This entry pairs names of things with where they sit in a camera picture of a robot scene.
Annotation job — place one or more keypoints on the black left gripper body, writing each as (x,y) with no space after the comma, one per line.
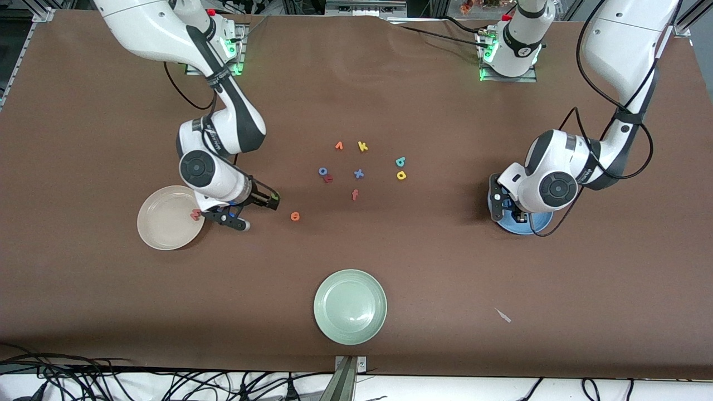
(519,215)

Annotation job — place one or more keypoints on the brown table cover sheet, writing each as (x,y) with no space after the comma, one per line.
(111,306)

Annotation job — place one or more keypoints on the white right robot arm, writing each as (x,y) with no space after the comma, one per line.
(145,28)

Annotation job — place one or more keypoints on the pale green round plate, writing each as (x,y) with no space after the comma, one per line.
(350,307)

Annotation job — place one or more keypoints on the blue round plate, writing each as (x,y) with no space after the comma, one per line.
(512,228)

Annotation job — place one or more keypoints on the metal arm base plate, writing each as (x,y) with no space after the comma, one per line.
(501,79)
(239,69)

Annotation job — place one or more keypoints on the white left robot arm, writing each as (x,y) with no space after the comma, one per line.
(624,39)

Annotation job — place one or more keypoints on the small white paper scrap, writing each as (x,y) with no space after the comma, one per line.
(503,316)

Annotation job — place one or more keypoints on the grey metal camera mount bracket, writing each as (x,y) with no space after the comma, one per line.
(345,367)

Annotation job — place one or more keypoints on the grey metal frame beam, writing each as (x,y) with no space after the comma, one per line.
(362,8)

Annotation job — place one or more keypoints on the beige round plate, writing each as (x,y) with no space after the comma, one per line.
(164,223)

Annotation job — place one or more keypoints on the aluminium frame profile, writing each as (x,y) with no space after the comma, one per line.
(684,29)
(43,15)

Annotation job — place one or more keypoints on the small orange object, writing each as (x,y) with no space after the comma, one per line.
(467,6)

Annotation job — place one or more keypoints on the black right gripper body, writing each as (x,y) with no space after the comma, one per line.
(258,197)

